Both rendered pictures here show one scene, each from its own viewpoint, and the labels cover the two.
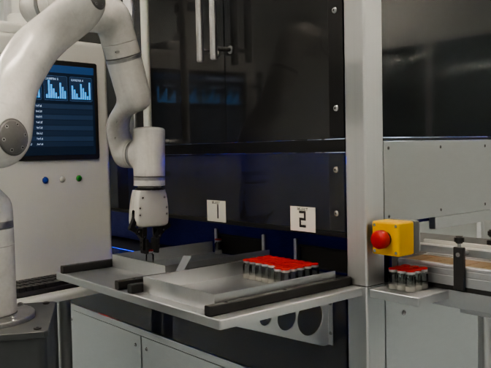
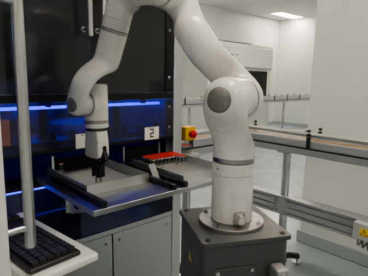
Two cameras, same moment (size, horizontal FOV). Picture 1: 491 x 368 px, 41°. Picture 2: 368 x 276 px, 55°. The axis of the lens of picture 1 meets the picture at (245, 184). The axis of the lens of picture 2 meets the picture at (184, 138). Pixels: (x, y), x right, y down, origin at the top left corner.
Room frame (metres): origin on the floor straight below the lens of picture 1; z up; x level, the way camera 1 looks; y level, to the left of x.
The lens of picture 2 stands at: (1.51, 1.52, 1.28)
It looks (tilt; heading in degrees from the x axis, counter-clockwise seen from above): 9 degrees down; 268
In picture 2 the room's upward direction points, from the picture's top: 1 degrees clockwise
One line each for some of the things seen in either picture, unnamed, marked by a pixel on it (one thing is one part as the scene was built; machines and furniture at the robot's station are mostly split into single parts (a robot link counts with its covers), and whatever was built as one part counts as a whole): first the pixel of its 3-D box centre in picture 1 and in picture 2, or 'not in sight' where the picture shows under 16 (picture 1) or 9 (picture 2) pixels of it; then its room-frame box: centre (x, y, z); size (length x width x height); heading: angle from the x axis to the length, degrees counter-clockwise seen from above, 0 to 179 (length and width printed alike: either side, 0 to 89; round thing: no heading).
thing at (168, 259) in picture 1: (191, 258); (96, 174); (1.80, 0.15, 0.90); 0.34 x 0.26 x 0.04; 130
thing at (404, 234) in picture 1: (394, 236); (186, 132); (1.42, -0.32, 0.99); 0.08 x 0.07 x 0.07; 130
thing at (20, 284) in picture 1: (62, 280); (20, 236); (1.94, 0.54, 0.82); 0.40 x 0.14 x 0.02; 138
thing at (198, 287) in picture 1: (240, 281); (179, 166); (1.46, 0.02, 0.90); 0.34 x 0.26 x 0.04; 130
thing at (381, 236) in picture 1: (381, 239); (192, 133); (1.39, -0.28, 0.99); 0.04 x 0.04 x 0.04; 40
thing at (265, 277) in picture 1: (269, 272); (167, 161); (1.52, -0.05, 0.90); 0.18 x 0.02 x 0.05; 40
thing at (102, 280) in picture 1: (208, 280); (142, 177); (1.62, 0.10, 0.87); 0.70 x 0.48 x 0.02; 40
